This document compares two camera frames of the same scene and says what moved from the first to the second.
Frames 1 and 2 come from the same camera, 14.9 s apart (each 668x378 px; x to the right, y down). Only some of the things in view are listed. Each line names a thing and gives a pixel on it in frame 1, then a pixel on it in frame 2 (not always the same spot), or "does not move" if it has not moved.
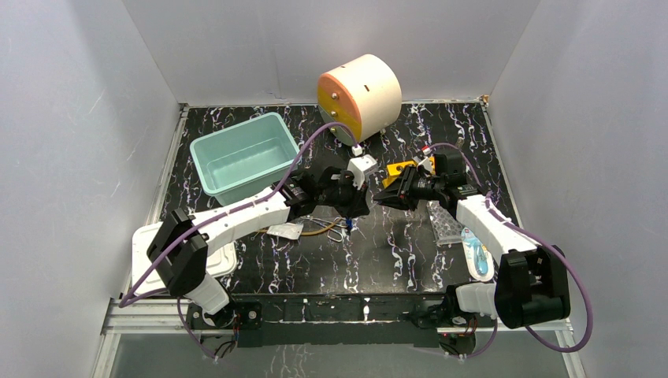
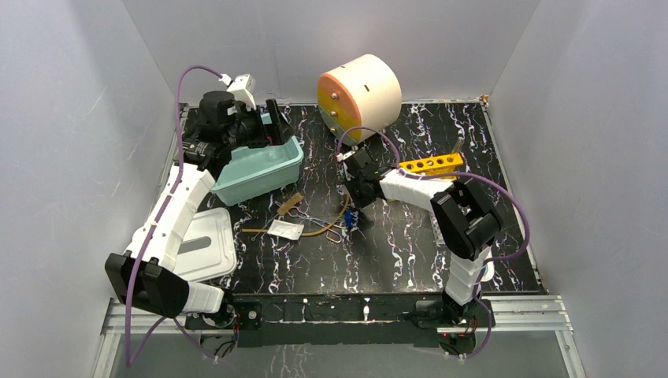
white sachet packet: (288, 230) does not move
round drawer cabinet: (365, 94) does not move
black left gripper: (347, 193) → (269, 124)
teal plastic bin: (242, 160) does not move
